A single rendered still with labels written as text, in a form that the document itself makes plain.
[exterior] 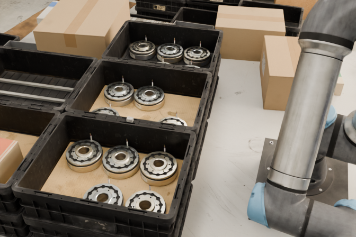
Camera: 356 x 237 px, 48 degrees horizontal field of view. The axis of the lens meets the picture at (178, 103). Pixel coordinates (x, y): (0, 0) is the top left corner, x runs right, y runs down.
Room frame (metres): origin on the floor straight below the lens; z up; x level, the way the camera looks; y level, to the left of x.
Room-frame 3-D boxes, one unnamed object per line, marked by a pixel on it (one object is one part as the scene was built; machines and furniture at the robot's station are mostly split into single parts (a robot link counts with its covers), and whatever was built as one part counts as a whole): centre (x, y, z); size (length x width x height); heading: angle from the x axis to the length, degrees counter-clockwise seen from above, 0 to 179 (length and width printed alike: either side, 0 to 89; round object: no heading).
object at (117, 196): (0.64, 0.19, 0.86); 0.10 x 0.10 x 0.01
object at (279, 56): (1.34, -0.45, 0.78); 0.30 x 0.22 x 0.16; 174
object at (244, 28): (1.66, -0.32, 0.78); 0.30 x 0.22 x 0.16; 82
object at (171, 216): (0.72, 0.17, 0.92); 0.40 x 0.30 x 0.02; 78
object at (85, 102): (1.01, 0.11, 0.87); 0.40 x 0.30 x 0.11; 78
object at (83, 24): (1.63, 0.41, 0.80); 0.40 x 0.30 x 0.20; 172
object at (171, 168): (0.76, 0.05, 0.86); 0.10 x 0.10 x 0.01
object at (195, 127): (1.01, 0.11, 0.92); 0.40 x 0.30 x 0.02; 78
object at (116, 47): (1.30, 0.05, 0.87); 0.40 x 0.30 x 0.11; 78
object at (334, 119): (0.79, -0.35, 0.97); 0.13 x 0.12 x 0.14; 64
